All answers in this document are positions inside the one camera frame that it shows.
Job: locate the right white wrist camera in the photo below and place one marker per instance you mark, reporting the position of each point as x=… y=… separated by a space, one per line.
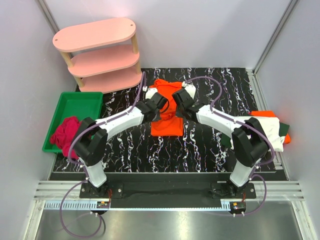
x=190 y=88

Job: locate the left orange connector box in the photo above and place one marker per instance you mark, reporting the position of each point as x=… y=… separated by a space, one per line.
x=103 y=204

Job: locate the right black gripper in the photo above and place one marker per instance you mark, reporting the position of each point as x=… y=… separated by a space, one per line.
x=181 y=112

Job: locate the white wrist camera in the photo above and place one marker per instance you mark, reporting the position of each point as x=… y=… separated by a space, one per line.
x=149 y=91
x=190 y=88

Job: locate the pink three-tier shelf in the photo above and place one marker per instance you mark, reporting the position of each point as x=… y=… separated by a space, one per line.
x=102 y=56

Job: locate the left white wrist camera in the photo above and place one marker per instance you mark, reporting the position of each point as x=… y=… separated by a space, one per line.
x=149 y=91

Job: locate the crumpled red t-shirt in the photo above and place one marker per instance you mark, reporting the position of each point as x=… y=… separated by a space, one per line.
x=65 y=133

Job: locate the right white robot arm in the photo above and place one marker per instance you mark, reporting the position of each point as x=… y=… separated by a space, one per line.
x=250 y=143

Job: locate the aluminium frame rail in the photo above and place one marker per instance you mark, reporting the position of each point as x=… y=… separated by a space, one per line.
x=66 y=195

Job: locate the folded dark green t-shirt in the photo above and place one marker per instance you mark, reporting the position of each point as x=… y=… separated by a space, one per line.
x=227 y=141

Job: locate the orange t-shirt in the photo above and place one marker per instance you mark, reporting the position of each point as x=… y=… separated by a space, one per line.
x=169 y=124
x=265 y=114

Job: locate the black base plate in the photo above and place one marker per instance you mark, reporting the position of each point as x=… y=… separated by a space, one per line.
x=125 y=185

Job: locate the right orange connector box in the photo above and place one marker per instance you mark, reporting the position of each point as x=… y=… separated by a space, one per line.
x=238 y=207

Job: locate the folded white t-shirt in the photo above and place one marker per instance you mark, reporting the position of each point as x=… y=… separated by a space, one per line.
x=271 y=127

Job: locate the folded orange t-shirt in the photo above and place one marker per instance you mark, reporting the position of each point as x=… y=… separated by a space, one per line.
x=265 y=114

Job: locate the black marble pattern mat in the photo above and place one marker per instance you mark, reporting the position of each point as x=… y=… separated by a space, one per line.
x=135 y=150

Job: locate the green plastic bin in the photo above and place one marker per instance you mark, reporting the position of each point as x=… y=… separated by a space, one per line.
x=72 y=104

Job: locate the orange connector box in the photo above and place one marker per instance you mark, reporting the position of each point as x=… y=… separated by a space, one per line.
x=238 y=207
x=103 y=204

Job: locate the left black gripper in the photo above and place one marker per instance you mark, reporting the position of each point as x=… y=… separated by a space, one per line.
x=162 y=115

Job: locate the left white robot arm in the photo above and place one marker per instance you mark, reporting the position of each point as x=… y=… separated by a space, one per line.
x=89 y=142

